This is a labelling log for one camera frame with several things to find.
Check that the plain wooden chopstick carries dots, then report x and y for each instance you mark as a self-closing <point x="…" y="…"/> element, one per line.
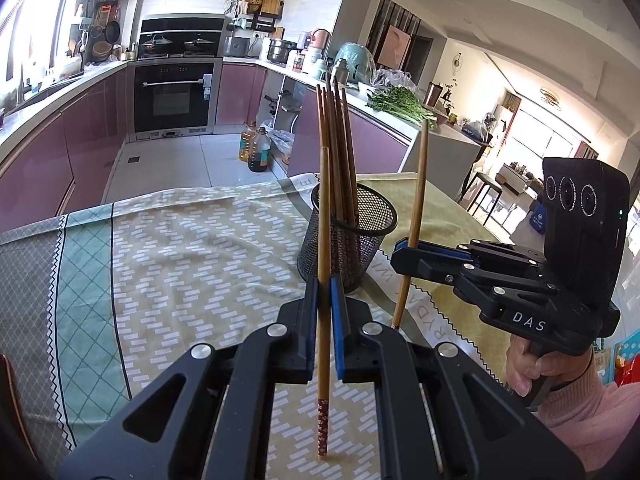
<point x="417" y="200"/>

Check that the silver countertop appliance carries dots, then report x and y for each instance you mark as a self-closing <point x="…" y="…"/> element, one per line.
<point x="236" y="46"/>

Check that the hanging pans and utensils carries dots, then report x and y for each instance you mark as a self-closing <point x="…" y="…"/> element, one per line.
<point x="105" y="35"/>

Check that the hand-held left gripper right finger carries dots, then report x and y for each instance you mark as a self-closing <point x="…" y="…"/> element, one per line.
<point x="337" y="330"/>

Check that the stainless steel pot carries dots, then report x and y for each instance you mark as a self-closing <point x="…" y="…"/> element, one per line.
<point x="280" y="51"/>

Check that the bunch of green vegetables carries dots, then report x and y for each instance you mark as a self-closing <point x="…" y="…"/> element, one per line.
<point x="400" y="105"/>

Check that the black bar stool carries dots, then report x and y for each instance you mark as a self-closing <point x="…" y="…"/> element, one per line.
<point x="482" y="185"/>

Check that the blue bag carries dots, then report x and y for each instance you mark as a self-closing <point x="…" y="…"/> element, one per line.
<point x="537" y="217"/>

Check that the plastic bag by cabinet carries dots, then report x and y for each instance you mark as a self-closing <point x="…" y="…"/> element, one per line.
<point x="280" y="137"/>

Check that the pan with glass lid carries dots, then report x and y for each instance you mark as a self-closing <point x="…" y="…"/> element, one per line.
<point x="200" y="45"/>
<point x="157" y="45"/>

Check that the pink kettle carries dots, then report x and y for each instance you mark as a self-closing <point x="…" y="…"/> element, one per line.
<point x="320" y="39"/>

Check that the steel thermos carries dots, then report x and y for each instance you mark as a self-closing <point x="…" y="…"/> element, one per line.
<point x="340" y="72"/>

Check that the black wall rack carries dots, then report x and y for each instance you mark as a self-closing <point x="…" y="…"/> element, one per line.
<point x="260" y="12"/>

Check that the built-in black oven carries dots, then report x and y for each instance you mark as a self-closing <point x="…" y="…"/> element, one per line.
<point x="172" y="97"/>

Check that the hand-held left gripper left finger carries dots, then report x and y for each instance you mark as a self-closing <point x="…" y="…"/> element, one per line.
<point x="314" y="325"/>

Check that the person's right forearm pink sleeve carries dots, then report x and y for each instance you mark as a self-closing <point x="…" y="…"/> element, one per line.
<point x="590" y="415"/>

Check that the black mesh utensil holder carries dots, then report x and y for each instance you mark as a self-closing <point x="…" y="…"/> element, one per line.
<point x="370" y="255"/>

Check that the kitchen window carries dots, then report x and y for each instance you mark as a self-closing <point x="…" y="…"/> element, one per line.
<point x="35" y="35"/>

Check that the round ceiling lamp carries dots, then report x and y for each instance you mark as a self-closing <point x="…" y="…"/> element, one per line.
<point x="550" y="96"/>

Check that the light green appliance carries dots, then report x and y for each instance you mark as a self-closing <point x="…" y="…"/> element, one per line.
<point x="355" y="62"/>

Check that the patterned green yellow tablecloth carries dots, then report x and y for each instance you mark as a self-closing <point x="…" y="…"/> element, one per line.
<point x="175" y="260"/>

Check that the dark sauce bottle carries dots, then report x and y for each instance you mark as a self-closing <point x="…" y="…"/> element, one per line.
<point x="260" y="155"/>

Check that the pink base cabinets short run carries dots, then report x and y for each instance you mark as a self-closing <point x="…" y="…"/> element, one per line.
<point x="380" y="145"/>

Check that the black range hood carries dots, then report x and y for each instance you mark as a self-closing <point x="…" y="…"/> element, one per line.
<point x="182" y="26"/>

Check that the pink base cabinets long run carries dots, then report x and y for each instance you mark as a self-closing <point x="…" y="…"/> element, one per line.
<point x="65" y="150"/>

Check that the yellow cooking oil bottle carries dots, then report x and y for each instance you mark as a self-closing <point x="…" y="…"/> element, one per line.
<point x="246" y="145"/>

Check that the colourful box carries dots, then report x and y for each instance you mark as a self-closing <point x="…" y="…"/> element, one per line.
<point x="622" y="365"/>

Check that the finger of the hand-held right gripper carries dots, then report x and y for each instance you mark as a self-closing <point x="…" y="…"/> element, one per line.
<point x="475" y="277"/>
<point x="500" y="252"/>

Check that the clear plastic bag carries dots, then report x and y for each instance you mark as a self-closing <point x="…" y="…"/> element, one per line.
<point x="395" y="80"/>

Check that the person's right hand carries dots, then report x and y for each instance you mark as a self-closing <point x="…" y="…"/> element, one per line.
<point x="520" y="370"/>

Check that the single chopstick patterned end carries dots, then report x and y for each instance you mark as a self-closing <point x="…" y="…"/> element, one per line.
<point x="324" y="200"/>

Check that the framed wall picture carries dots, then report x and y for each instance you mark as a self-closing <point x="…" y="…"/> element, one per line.
<point x="395" y="45"/>

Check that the low living room cabinet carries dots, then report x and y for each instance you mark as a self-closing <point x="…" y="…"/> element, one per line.
<point x="520" y="180"/>

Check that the bundle of wooden chopsticks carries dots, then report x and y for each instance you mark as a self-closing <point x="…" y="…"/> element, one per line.
<point x="345" y="150"/>

